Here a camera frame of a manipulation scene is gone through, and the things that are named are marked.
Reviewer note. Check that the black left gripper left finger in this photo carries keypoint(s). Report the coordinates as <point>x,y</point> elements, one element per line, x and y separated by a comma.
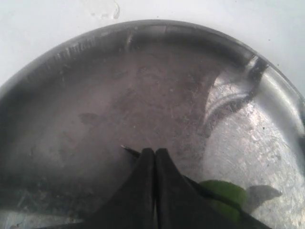
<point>132,206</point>

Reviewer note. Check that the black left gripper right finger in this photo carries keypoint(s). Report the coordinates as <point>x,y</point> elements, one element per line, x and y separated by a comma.
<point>184,204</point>

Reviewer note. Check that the round steel plate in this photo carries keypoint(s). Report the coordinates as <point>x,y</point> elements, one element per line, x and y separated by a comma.
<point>223,111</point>

